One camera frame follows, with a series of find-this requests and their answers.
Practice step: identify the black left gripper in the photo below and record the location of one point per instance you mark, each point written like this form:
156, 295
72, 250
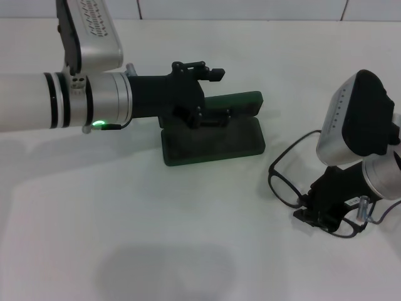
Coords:
163, 94

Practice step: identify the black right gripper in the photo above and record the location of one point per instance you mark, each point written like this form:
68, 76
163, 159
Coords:
335, 194

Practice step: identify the black glasses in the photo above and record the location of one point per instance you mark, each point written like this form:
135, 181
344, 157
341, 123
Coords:
283, 186

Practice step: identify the green glasses case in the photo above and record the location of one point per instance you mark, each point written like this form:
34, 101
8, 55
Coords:
219, 147

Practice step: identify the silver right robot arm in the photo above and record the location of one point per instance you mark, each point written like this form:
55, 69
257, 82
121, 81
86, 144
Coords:
385, 175

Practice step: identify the silver connector on right gripper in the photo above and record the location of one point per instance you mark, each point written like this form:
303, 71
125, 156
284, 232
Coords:
361, 208

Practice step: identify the silver connector on gripper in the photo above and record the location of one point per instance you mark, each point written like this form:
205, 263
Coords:
131, 69
361, 208

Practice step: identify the silver connector on left gripper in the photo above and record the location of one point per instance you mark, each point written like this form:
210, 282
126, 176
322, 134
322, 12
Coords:
131, 69

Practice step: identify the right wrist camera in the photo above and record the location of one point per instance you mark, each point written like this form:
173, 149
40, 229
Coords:
360, 119

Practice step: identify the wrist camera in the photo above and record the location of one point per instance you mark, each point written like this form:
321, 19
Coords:
97, 40
360, 119

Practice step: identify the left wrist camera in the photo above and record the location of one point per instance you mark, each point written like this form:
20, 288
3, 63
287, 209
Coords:
97, 40

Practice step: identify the left camera mount bracket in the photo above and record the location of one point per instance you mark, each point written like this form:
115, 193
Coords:
77, 83

